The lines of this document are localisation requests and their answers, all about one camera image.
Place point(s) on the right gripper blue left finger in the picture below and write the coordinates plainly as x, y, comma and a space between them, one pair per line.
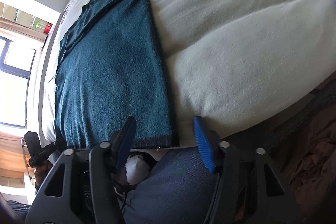
121, 144

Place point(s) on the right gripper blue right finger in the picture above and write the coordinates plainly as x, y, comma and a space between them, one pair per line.
208, 144

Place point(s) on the dark teal knitted garment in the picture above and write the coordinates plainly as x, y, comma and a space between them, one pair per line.
111, 67

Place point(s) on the person's left hand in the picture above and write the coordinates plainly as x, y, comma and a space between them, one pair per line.
41, 172

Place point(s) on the blue trouser leg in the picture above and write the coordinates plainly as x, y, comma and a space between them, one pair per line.
179, 189

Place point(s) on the beige bed cover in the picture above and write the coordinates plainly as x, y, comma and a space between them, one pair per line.
236, 62

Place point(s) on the red box on shelf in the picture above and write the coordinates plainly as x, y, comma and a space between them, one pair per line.
47, 28

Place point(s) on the green lamp on shelf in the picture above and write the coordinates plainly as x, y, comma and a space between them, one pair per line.
39, 24

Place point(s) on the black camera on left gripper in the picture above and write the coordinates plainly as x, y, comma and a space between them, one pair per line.
32, 142

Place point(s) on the window with dark frame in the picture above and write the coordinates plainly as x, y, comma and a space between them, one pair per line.
16, 64

